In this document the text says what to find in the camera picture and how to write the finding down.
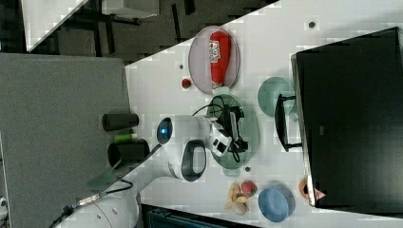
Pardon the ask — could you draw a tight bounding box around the small red toy strawberry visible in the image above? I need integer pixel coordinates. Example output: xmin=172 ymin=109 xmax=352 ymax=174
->
xmin=182 ymin=79 xmax=192 ymax=88

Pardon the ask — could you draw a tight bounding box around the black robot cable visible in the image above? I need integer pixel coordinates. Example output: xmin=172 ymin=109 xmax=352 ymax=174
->
xmin=191 ymin=95 xmax=250 ymax=163

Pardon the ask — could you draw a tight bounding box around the large black pot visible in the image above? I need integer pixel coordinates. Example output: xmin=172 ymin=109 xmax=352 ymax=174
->
xmin=107 ymin=139 xmax=150 ymax=169

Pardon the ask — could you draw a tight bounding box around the green plastic cup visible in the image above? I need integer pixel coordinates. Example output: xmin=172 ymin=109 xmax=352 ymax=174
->
xmin=258 ymin=77 xmax=298 ymax=122

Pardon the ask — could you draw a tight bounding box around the toy toaster oven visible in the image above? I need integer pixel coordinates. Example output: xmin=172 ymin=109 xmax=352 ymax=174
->
xmin=275 ymin=27 xmax=403 ymax=217

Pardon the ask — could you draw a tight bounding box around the green plastic strainer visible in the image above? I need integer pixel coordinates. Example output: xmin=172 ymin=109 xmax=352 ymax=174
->
xmin=206 ymin=86 xmax=259 ymax=177

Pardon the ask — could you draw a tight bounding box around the lavender plate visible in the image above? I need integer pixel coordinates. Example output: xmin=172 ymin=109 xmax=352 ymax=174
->
xmin=188 ymin=26 xmax=240 ymax=95

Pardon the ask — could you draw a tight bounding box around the red plush strawberry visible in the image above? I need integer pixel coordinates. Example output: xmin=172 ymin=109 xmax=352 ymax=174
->
xmin=240 ymin=180 xmax=258 ymax=198

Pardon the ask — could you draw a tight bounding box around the yellow plush banana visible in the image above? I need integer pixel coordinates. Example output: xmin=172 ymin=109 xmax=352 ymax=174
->
xmin=224 ymin=182 xmax=249 ymax=216

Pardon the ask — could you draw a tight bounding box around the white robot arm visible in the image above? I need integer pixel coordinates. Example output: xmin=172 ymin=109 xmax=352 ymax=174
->
xmin=49 ymin=104 xmax=248 ymax=228

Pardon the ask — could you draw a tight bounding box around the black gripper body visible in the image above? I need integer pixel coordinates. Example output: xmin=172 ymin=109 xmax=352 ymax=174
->
xmin=219 ymin=105 xmax=244 ymax=141

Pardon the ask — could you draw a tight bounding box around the orange toy fruit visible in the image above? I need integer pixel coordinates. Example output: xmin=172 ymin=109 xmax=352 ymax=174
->
xmin=298 ymin=179 xmax=309 ymax=200

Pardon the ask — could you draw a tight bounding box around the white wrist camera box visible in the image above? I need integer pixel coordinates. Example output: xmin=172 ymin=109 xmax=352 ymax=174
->
xmin=208 ymin=123 xmax=232 ymax=157

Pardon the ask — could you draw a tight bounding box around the red plush ketchup bottle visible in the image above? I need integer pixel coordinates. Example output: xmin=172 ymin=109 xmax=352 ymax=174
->
xmin=208 ymin=31 xmax=231 ymax=89

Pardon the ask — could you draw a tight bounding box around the blue plastic cup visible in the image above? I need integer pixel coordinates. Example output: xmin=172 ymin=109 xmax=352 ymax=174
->
xmin=258 ymin=182 xmax=296 ymax=223

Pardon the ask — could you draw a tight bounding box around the green toy lime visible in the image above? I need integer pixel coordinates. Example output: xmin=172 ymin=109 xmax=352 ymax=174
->
xmin=114 ymin=134 xmax=133 ymax=143

